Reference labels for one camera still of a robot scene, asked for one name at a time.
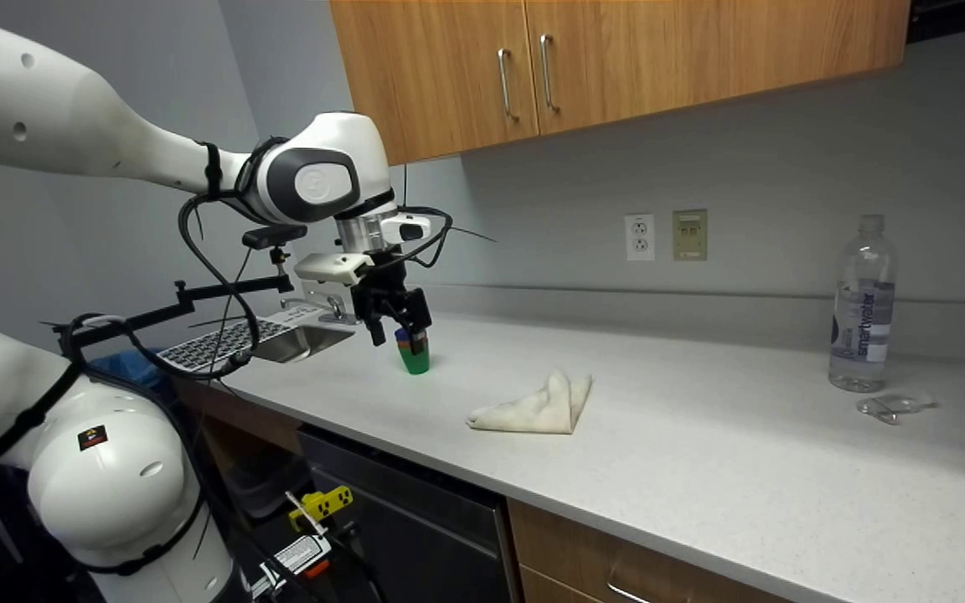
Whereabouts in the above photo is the wooden cabinet door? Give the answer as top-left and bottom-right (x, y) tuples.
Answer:
(329, 0), (540, 167)
(524, 0), (913, 137)

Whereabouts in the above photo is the clear plastic piece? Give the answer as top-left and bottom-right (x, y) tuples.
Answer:
(856, 391), (941, 426)

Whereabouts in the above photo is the stack of coloured plastic cups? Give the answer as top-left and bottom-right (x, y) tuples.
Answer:
(394, 326), (432, 376)

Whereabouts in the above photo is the wooden drawer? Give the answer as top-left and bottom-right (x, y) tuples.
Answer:
(506, 497), (789, 603)

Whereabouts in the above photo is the beige switch plate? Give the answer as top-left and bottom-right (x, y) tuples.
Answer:
(672, 209), (710, 263)

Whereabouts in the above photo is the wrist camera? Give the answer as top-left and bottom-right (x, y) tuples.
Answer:
(293, 251), (375, 287)

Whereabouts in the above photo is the wooden wall cabinet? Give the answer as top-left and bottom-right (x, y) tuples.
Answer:
(329, 0), (913, 167)

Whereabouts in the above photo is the white wall socket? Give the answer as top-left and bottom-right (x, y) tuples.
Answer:
(624, 213), (657, 263)

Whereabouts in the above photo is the clear plastic water bottle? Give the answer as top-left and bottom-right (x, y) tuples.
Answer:
(828, 214), (900, 394)

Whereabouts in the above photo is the steel sink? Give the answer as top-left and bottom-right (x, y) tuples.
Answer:
(251, 322), (359, 366)

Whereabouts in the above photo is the black dishwasher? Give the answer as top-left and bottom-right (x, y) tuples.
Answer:
(297, 424), (523, 603)

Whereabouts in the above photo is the steel tap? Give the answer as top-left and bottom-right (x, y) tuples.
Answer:
(280, 292), (359, 327)

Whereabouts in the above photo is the camera on mount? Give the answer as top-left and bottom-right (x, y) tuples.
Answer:
(40, 223), (309, 354)

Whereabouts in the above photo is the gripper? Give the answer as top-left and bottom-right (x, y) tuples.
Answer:
(351, 254), (434, 348)

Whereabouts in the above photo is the silver cabinet door handle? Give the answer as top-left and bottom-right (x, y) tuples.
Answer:
(496, 47), (521, 123)
(539, 33), (561, 116)

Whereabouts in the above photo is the beige folded towel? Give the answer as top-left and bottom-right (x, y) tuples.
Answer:
(466, 369), (593, 436)

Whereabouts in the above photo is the blue bin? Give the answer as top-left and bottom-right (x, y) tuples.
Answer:
(87, 347), (172, 396)

